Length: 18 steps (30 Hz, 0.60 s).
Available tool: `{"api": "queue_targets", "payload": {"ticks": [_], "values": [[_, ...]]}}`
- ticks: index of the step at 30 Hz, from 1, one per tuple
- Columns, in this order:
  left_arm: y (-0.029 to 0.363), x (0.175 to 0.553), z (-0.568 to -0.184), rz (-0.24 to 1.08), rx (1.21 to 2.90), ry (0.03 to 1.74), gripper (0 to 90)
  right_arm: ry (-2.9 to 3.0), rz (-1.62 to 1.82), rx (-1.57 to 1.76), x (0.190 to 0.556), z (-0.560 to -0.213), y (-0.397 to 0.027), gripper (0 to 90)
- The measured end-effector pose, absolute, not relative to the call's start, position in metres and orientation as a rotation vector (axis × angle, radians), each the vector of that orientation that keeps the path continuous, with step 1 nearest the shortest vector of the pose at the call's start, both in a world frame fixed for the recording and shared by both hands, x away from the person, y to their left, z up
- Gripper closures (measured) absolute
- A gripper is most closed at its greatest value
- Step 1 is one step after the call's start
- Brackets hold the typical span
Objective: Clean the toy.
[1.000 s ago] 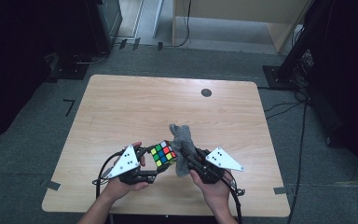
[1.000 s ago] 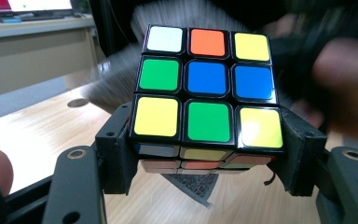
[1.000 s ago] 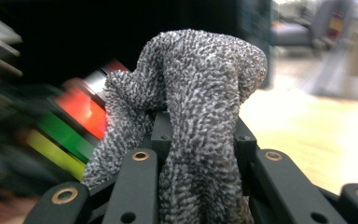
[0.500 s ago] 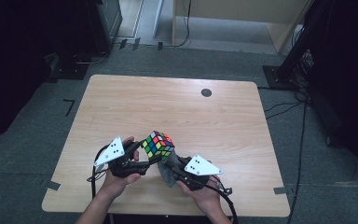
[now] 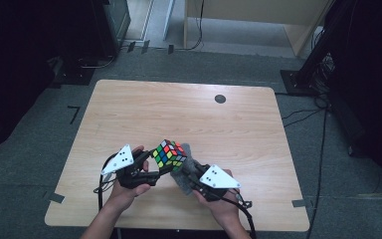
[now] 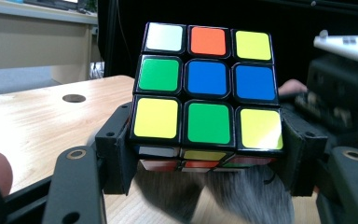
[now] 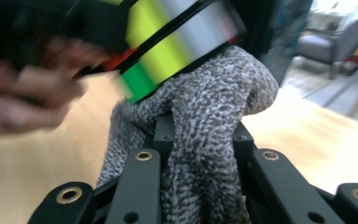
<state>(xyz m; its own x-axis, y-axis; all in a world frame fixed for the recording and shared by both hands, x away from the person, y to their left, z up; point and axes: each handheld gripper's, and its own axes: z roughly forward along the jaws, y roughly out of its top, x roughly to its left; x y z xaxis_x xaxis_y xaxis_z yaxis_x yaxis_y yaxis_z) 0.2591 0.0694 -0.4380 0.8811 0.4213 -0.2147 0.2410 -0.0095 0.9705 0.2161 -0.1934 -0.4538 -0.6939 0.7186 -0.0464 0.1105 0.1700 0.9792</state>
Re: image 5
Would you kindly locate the dark round table grommet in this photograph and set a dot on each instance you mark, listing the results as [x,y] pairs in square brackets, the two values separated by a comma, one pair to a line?
[220,99]

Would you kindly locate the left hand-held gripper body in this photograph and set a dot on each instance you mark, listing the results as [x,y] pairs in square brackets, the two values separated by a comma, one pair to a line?
[122,162]

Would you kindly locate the grey tape strip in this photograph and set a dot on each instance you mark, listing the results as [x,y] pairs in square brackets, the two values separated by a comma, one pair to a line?
[55,197]
[299,203]

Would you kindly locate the person's right hand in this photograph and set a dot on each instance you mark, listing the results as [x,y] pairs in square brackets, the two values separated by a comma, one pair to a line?
[227,207]

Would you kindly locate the black cabinet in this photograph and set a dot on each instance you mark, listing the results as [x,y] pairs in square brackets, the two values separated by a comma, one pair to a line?
[112,26]

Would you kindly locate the white panel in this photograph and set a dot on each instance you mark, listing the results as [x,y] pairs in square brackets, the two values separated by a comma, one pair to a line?
[168,18]

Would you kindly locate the dark curtain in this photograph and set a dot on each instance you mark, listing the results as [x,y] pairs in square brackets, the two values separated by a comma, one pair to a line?
[10,66]
[374,83]

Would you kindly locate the beige wooden furniture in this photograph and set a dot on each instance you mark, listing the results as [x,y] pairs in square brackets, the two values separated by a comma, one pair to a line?
[262,10]

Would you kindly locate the person's left hand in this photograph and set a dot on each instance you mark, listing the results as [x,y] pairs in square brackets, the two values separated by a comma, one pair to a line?
[126,197]

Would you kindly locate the black tape strip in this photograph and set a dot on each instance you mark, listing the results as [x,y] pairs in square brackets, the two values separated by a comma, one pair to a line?
[145,47]
[170,49]
[131,46]

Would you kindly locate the multicoloured puzzle cube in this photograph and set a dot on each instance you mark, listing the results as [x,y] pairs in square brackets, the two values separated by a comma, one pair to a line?
[169,154]

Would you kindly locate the black flat stand base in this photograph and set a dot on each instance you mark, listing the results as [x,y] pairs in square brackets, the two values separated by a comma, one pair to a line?
[74,76]

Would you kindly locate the grey cloth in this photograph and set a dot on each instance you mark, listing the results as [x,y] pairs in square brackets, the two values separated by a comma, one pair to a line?
[181,182]

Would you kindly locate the black metal stand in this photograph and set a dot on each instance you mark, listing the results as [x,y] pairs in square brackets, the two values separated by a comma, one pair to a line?
[308,69]

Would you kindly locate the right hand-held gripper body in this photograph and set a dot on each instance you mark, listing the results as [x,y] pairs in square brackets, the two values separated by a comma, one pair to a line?
[217,179]

